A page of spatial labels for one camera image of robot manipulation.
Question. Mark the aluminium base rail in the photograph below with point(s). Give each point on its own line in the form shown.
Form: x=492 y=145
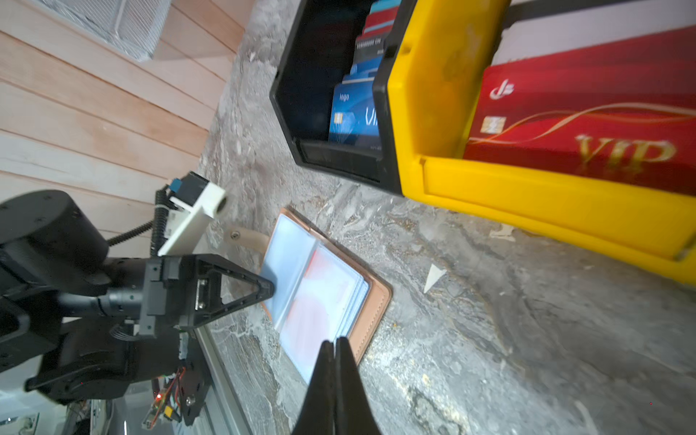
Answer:
x=209 y=403

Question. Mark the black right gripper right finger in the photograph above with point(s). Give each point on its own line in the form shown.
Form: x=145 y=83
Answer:
x=353 y=414

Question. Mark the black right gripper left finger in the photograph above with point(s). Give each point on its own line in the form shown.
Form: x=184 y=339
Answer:
x=317 y=415

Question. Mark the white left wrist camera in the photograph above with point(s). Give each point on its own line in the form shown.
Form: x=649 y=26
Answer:
x=183 y=213

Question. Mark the red credit card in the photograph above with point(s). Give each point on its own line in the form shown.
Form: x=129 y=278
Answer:
x=621 y=112

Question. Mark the white card red circles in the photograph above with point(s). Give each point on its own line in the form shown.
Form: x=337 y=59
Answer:
x=325 y=307

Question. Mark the blue VIP card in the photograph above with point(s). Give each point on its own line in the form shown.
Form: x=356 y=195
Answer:
x=353 y=119

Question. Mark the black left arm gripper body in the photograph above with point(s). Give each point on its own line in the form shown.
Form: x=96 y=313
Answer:
x=67 y=303

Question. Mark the white wire mesh shelf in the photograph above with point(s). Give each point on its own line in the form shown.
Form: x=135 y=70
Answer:
x=131 y=27

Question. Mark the black plastic bin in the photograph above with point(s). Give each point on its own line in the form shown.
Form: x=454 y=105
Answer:
x=330 y=91

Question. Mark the tan leather card holder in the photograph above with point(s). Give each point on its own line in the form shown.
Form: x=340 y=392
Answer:
x=286 y=254

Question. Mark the yellow plastic bin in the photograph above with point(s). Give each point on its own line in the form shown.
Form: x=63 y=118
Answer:
x=433 y=93

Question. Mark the finger of the black triangular left gripper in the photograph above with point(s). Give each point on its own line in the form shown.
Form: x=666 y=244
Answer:
x=215 y=287

